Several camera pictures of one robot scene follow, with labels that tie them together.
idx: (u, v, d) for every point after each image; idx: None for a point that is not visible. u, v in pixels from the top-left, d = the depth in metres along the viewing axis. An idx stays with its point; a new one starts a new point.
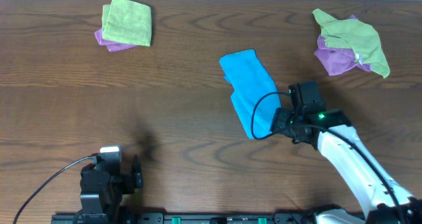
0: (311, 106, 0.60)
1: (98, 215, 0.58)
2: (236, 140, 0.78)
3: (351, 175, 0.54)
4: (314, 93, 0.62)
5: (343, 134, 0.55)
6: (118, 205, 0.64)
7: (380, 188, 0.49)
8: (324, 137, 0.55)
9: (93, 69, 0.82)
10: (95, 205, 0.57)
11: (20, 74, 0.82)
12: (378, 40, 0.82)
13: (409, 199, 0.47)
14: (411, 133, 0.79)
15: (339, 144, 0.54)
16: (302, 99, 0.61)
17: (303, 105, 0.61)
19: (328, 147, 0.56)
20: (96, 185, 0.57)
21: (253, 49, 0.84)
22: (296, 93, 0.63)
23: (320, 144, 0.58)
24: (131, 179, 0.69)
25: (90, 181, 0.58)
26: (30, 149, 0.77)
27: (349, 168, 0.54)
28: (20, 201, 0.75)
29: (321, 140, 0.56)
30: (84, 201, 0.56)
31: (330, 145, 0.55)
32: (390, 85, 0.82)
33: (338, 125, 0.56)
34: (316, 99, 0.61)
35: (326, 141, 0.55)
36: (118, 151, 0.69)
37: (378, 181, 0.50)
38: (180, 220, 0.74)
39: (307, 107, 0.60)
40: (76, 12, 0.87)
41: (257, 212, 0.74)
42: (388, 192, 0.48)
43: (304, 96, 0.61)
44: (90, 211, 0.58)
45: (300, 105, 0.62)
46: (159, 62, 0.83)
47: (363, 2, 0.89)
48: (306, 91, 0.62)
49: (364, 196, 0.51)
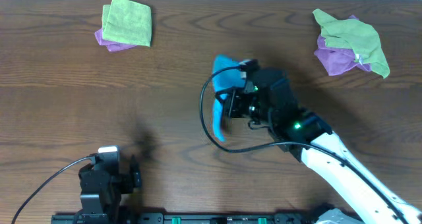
0: (284, 108, 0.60)
1: (98, 215, 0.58)
2: (236, 140, 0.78)
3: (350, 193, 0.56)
4: (287, 93, 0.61)
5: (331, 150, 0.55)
6: (118, 206, 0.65)
7: (385, 208, 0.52)
8: (308, 154, 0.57)
9: (94, 69, 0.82)
10: (95, 205, 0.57)
11: (20, 74, 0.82)
12: (378, 40, 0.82)
13: (417, 217, 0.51)
14: (411, 133, 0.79)
15: (329, 162, 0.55)
16: (274, 103, 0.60)
17: (276, 110, 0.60)
19: (318, 163, 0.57)
20: (96, 185, 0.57)
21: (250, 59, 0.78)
22: (266, 93, 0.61)
23: (304, 158, 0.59)
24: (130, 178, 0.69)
25: (90, 181, 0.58)
26: (30, 149, 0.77)
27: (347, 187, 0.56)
28: (19, 201, 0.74)
29: (306, 156, 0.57)
30: (84, 201, 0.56)
31: (319, 161, 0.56)
32: (390, 85, 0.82)
33: (319, 135, 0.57)
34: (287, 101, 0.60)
35: (311, 158, 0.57)
36: (117, 151, 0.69)
37: (382, 202, 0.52)
38: (180, 220, 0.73)
39: (279, 112, 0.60)
40: (76, 12, 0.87)
41: (258, 213, 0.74)
42: (397, 215, 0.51)
43: (277, 98, 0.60)
44: (90, 211, 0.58)
45: (272, 107, 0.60)
46: (159, 62, 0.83)
47: (362, 2, 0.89)
48: (277, 93, 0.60)
49: (368, 216, 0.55)
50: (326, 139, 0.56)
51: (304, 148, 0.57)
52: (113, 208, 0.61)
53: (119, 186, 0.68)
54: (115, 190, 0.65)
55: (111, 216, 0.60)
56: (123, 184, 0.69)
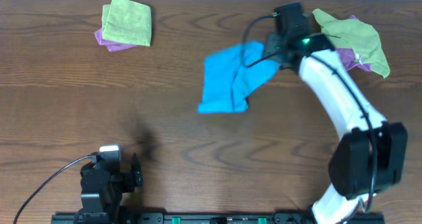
0: (295, 29, 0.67)
1: (98, 215, 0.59)
2: (236, 140, 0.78)
3: (330, 101, 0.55)
4: (299, 17, 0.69)
5: (327, 61, 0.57)
6: (118, 206, 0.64)
7: (357, 112, 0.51)
8: (306, 62, 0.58)
9: (93, 69, 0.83)
10: (96, 204, 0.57)
11: (20, 74, 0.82)
12: (378, 39, 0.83)
13: (382, 122, 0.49)
14: (411, 133, 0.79)
15: (322, 70, 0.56)
16: (287, 24, 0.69)
17: (289, 29, 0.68)
19: (309, 72, 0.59)
20: (96, 185, 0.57)
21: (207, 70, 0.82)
22: (279, 17, 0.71)
23: (302, 70, 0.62)
24: (131, 177, 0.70)
25: (90, 180, 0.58)
26: (30, 149, 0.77)
27: (327, 95, 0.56)
28: (18, 202, 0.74)
29: (303, 67, 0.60)
30: (85, 201, 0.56)
31: (310, 68, 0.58)
32: (391, 85, 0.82)
33: (322, 50, 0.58)
34: (301, 24, 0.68)
35: (308, 68, 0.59)
36: (117, 150, 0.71)
37: (356, 106, 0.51)
38: (180, 220, 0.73)
39: (291, 33, 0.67)
40: (76, 12, 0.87)
41: (257, 213, 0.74)
42: (362, 116, 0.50)
43: (289, 20, 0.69)
44: (90, 210, 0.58)
45: (285, 29, 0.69)
46: (159, 62, 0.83)
47: (363, 2, 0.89)
48: (290, 16, 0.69)
49: (341, 123, 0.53)
50: (328, 55, 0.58)
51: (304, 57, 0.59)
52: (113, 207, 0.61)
53: (119, 184, 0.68)
54: (116, 190, 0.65)
55: (113, 215, 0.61)
56: (124, 183, 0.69)
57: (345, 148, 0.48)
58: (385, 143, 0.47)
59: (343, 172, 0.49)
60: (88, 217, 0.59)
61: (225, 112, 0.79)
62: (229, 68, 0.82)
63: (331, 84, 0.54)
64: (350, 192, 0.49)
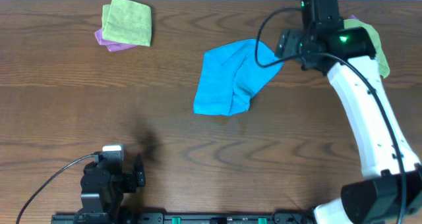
0: (328, 22, 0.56)
1: (99, 215, 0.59)
2: (236, 140, 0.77)
3: (359, 124, 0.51)
4: (332, 8, 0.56)
5: (365, 74, 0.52)
6: (118, 206, 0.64)
7: (389, 149, 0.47)
8: (341, 70, 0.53)
9: (94, 69, 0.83)
10: (95, 204, 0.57)
11: (20, 74, 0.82)
12: (378, 40, 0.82)
13: (415, 166, 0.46)
14: (411, 133, 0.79)
15: (357, 85, 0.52)
16: (318, 14, 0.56)
17: (318, 21, 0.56)
19: (342, 82, 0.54)
20: (96, 184, 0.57)
21: (206, 68, 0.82)
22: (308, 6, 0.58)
23: (332, 75, 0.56)
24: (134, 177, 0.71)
25: (90, 180, 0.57)
26: (30, 149, 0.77)
27: (356, 114, 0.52)
28: (18, 202, 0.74)
29: (338, 75, 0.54)
30: (83, 201, 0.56)
31: (346, 77, 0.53)
32: (390, 85, 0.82)
33: (359, 57, 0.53)
34: (333, 14, 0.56)
35: (344, 76, 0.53)
36: (120, 150, 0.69)
37: (390, 141, 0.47)
38: (180, 220, 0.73)
39: (323, 24, 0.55)
40: (76, 12, 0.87)
41: (257, 213, 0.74)
42: (395, 157, 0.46)
43: (321, 9, 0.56)
44: (90, 210, 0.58)
45: (315, 20, 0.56)
46: (159, 62, 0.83)
47: (362, 2, 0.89)
48: (321, 4, 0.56)
49: (367, 151, 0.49)
50: (363, 62, 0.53)
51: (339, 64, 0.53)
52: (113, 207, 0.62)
53: (122, 184, 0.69)
54: (118, 190, 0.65)
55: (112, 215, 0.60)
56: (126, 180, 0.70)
57: (369, 189, 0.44)
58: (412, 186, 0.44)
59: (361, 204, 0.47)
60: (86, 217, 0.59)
61: (220, 114, 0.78)
62: (229, 64, 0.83)
63: (365, 107, 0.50)
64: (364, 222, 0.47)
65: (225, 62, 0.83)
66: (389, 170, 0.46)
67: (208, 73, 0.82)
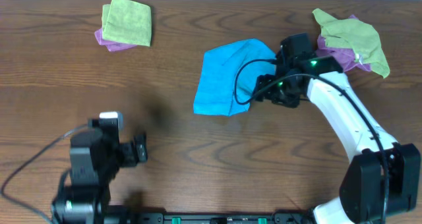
0: (302, 55, 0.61)
1: (88, 175, 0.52)
2: (236, 140, 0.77)
3: (339, 121, 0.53)
4: (305, 45, 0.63)
5: (335, 82, 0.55)
6: (111, 176, 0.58)
7: (367, 132, 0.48)
8: (315, 85, 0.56)
9: (93, 68, 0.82)
10: (84, 163, 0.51)
11: (20, 74, 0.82)
12: (378, 40, 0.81)
13: (393, 144, 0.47)
14: (411, 133, 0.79)
15: (330, 91, 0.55)
16: (293, 51, 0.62)
17: (295, 56, 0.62)
19: (318, 93, 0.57)
20: (87, 140, 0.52)
21: (206, 67, 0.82)
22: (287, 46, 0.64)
23: (309, 92, 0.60)
24: (132, 152, 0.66)
25: (81, 138, 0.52)
26: (29, 149, 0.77)
27: (336, 113, 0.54)
28: (18, 202, 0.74)
29: (312, 88, 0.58)
30: (72, 159, 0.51)
31: (319, 89, 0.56)
32: (390, 85, 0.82)
33: (330, 72, 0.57)
34: (307, 49, 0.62)
35: (317, 89, 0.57)
36: (116, 118, 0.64)
37: (366, 128, 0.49)
38: (180, 220, 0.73)
39: (298, 57, 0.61)
40: (76, 11, 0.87)
41: (257, 213, 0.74)
42: (372, 137, 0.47)
43: (296, 47, 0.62)
44: (79, 169, 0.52)
45: (291, 55, 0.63)
46: (159, 62, 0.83)
47: (363, 2, 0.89)
48: (297, 44, 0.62)
49: (349, 143, 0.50)
50: (335, 76, 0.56)
51: (312, 80, 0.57)
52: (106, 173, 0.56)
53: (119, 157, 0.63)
54: (112, 161, 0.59)
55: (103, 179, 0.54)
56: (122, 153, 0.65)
57: (355, 170, 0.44)
58: (398, 168, 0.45)
59: (353, 196, 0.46)
60: (72, 181, 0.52)
61: (220, 114, 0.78)
62: (229, 64, 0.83)
63: (340, 107, 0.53)
64: (361, 218, 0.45)
65: (227, 62, 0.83)
66: (370, 149, 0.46)
67: (209, 73, 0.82)
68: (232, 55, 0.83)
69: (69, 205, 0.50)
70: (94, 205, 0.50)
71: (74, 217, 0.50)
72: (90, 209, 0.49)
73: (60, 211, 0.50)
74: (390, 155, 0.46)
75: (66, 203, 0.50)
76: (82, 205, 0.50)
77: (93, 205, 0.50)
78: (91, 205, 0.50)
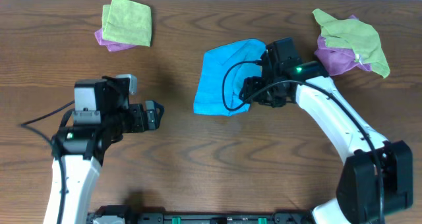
0: (289, 62, 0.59)
1: (90, 115, 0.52)
2: (236, 140, 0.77)
3: (328, 124, 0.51)
4: (291, 51, 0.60)
5: (321, 85, 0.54)
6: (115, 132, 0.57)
7: (357, 134, 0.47)
8: (302, 91, 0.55)
9: (94, 69, 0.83)
10: (87, 100, 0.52)
11: (20, 74, 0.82)
12: (378, 40, 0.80)
13: (384, 142, 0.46)
14: (411, 133, 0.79)
15: (317, 95, 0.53)
16: (279, 56, 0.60)
17: (281, 62, 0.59)
19: (306, 99, 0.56)
20: (92, 82, 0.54)
21: (206, 67, 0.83)
22: (272, 52, 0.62)
23: (298, 98, 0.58)
24: (142, 115, 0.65)
25: (88, 80, 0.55)
26: (30, 149, 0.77)
27: (325, 116, 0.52)
28: (18, 201, 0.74)
29: (300, 94, 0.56)
30: (76, 97, 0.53)
31: (306, 95, 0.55)
32: (390, 85, 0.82)
33: (315, 77, 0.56)
34: (293, 55, 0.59)
35: (304, 95, 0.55)
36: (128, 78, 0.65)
37: (356, 128, 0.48)
38: (180, 220, 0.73)
39: (285, 64, 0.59)
40: (76, 12, 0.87)
41: (257, 213, 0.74)
42: (364, 138, 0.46)
43: (281, 53, 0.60)
44: (82, 107, 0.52)
45: (277, 62, 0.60)
46: (159, 62, 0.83)
47: (363, 2, 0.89)
48: (283, 50, 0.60)
49: (341, 145, 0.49)
50: (320, 80, 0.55)
51: (299, 85, 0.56)
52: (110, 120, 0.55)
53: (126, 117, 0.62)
54: (119, 117, 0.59)
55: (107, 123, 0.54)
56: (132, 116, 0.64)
57: (349, 171, 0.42)
58: (391, 166, 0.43)
59: (349, 198, 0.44)
60: (76, 121, 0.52)
61: (220, 114, 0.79)
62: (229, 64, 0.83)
63: (328, 111, 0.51)
64: (361, 220, 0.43)
65: (227, 62, 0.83)
66: (362, 150, 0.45)
67: (209, 73, 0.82)
68: (232, 56, 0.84)
69: (70, 137, 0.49)
70: (94, 138, 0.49)
71: (74, 149, 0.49)
72: (90, 141, 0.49)
73: (60, 141, 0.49)
74: (383, 154, 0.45)
75: (67, 134, 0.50)
76: (82, 137, 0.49)
77: (93, 140, 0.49)
78: (91, 139, 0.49)
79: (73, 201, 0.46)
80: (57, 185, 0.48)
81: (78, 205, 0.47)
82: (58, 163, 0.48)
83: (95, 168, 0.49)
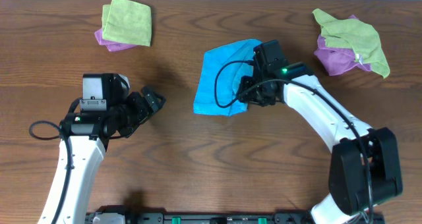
0: (275, 63, 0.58)
1: (96, 103, 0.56)
2: (236, 140, 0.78)
3: (315, 119, 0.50)
4: (276, 52, 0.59)
5: (305, 82, 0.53)
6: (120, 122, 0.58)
7: (342, 124, 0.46)
8: (288, 89, 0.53)
9: (94, 69, 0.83)
10: (94, 89, 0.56)
11: (20, 74, 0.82)
12: (378, 40, 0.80)
13: (368, 130, 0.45)
14: (411, 133, 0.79)
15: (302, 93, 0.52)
16: (266, 58, 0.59)
17: (268, 64, 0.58)
19: (293, 98, 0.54)
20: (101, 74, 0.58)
21: (206, 67, 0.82)
22: (259, 54, 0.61)
23: (285, 97, 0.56)
24: (142, 101, 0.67)
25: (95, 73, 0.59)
26: (30, 149, 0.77)
27: (311, 112, 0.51)
28: (19, 201, 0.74)
29: (286, 93, 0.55)
30: (86, 87, 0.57)
31: (293, 93, 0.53)
32: (390, 85, 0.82)
33: (301, 76, 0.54)
34: (279, 56, 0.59)
35: (290, 93, 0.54)
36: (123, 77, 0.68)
37: (341, 120, 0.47)
38: (180, 220, 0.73)
39: (271, 65, 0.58)
40: (76, 12, 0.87)
41: (257, 213, 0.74)
42: (349, 126, 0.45)
43: (268, 55, 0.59)
44: (90, 96, 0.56)
45: (264, 64, 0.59)
46: (159, 62, 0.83)
47: (363, 2, 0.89)
48: (270, 51, 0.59)
49: (328, 138, 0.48)
50: (304, 78, 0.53)
51: (285, 84, 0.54)
52: (115, 109, 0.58)
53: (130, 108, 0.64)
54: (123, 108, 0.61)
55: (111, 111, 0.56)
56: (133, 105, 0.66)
57: (337, 159, 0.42)
58: (379, 154, 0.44)
59: (340, 187, 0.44)
60: (83, 109, 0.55)
61: (220, 114, 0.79)
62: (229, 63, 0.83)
63: (313, 106, 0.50)
64: (352, 209, 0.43)
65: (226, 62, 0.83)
66: (347, 138, 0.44)
67: (209, 73, 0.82)
68: (232, 56, 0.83)
69: (78, 120, 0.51)
70: (99, 122, 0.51)
71: (80, 132, 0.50)
72: (96, 124, 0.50)
73: (66, 124, 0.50)
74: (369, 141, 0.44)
75: (75, 118, 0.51)
76: (90, 120, 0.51)
77: (100, 123, 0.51)
78: (97, 122, 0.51)
79: (76, 178, 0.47)
80: (62, 163, 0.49)
81: (81, 184, 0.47)
82: (65, 142, 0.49)
83: (99, 149, 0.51)
